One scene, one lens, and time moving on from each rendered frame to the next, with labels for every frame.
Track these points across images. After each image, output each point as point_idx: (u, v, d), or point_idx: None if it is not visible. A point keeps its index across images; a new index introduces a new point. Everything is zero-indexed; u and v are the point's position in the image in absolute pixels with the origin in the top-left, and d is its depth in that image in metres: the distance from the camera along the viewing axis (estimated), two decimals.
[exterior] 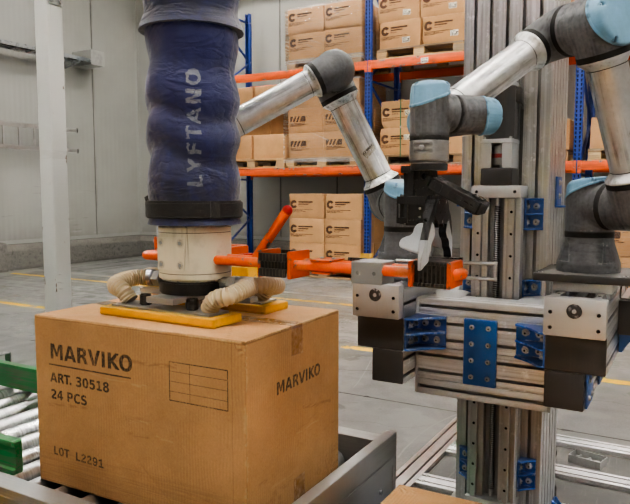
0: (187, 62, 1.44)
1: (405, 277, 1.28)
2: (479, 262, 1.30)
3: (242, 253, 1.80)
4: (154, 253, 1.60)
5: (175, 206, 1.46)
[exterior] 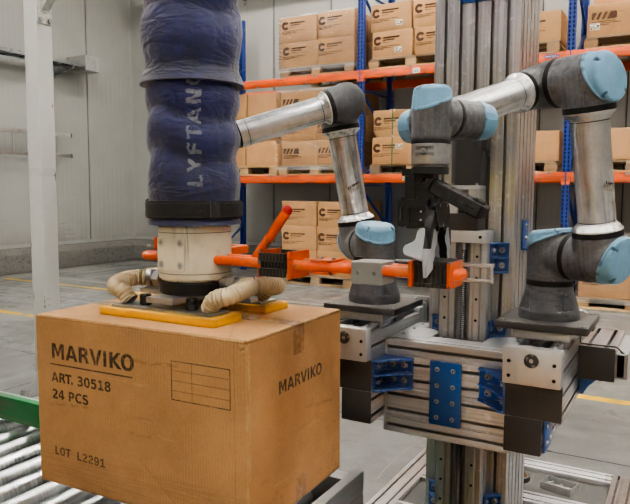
0: None
1: (405, 277, 1.28)
2: (475, 264, 1.27)
3: (242, 253, 1.80)
4: (154, 253, 1.60)
5: (175, 206, 1.46)
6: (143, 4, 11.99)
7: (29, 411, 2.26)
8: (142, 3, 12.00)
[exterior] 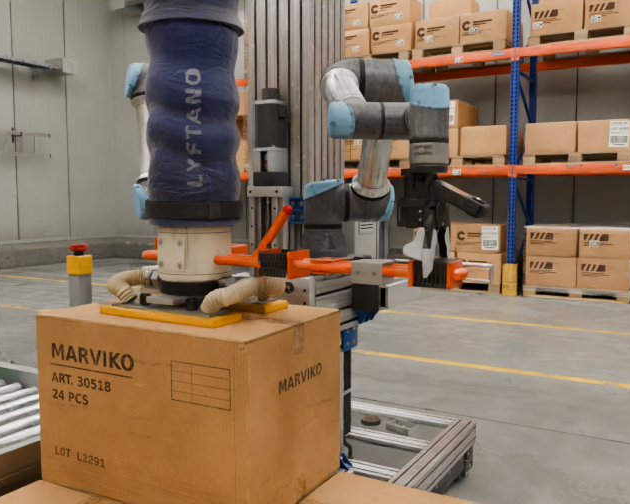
0: (187, 62, 1.44)
1: (405, 277, 1.28)
2: (475, 264, 1.27)
3: (242, 253, 1.80)
4: (154, 253, 1.60)
5: (175, 206, 1.46)
6: (120, 8, 12.36)
7: None
8: (119, 7, 12.37)
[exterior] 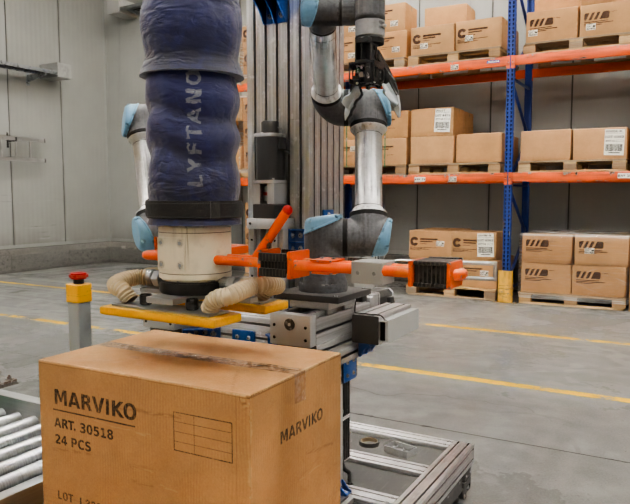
0: None
1: (405, 277, 1.28)
2: (479, 262, 1.30)
3: (242, 253, 1.80)
4: (154, 253, 1.60)
5: (175, 206, 1.46)
6: (115, 12, 12.33)
7: None
8: (114, 11, 12.34)
